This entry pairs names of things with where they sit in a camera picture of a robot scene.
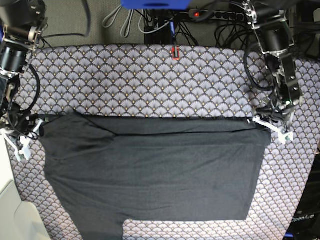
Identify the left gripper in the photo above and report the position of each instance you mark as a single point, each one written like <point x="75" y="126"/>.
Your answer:
<point x="270" y="114"/>

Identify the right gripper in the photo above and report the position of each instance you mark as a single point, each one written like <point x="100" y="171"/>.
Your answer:
<point x="27" y="126"/>

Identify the dark grey T-shirt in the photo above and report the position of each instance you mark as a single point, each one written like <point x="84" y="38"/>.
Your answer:
<point x="107" y="170"/>

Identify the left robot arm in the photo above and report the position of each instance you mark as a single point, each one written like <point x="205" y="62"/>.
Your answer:
<point x="274" y="39"/>

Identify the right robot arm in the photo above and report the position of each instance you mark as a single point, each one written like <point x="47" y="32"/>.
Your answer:
<point x="22" y="24"/>

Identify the white plastic bin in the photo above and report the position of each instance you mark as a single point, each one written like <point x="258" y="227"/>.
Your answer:
<point x="19" y="220"/>

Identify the black OpenArm box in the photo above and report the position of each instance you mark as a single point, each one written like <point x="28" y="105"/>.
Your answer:
<point x="305" y="224"/>

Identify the fan-patterned table cloth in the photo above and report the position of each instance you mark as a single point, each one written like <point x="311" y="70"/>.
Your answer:
<point x="145" y="81"/>

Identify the red and black clamp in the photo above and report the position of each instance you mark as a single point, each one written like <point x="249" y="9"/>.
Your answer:
<point x="175" y="52"/>

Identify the black power strip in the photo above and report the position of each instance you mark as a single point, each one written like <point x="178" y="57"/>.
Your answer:
<point x="218" y="15"/>

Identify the blue vertical post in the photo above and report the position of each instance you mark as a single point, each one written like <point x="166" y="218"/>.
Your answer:
<point x="172" y="32"/>

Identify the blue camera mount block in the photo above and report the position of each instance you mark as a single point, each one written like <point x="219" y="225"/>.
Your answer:
<point x="155" y="4"/>

